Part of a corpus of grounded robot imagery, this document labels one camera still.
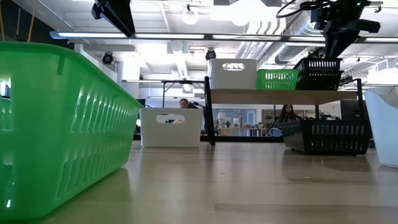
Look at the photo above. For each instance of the green slotted plastic basket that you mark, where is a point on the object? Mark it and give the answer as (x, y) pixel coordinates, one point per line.
(275, 86)
(46, 124)

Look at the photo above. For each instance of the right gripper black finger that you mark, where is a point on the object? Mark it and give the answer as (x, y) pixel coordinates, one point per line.
(343, 43)
(331, 43)

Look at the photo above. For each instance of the round black ceiling spotlight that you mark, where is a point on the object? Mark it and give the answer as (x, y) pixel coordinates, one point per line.
(210, 54)
(107, 58)

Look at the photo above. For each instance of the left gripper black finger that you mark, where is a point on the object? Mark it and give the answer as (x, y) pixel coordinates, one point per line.
(129, 20)
(119, 23)

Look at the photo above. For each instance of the blue white round object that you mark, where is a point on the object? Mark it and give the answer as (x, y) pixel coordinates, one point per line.
(275, 132)

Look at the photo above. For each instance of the round white ceiling lamp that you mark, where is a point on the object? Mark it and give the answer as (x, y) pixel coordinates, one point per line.
(189, 17)

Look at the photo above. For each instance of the long ceiling light strip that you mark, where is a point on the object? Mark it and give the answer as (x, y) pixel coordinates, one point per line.
(93, 35)

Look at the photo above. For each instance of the white plastic bin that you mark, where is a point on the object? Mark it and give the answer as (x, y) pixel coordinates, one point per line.
(171, 134)
(384, 133)
(231, 81)

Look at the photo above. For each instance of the wooden shelf with black legs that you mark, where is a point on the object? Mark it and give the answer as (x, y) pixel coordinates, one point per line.
(280, 97)

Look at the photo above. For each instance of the silver ventilation duct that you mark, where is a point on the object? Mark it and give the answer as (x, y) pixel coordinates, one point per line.
(301, 34)

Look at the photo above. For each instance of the person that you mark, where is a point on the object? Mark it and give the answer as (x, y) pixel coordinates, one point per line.
(287, 114)
(183, 103)

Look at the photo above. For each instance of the black cabinet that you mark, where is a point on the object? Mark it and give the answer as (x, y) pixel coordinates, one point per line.
(350, 109)

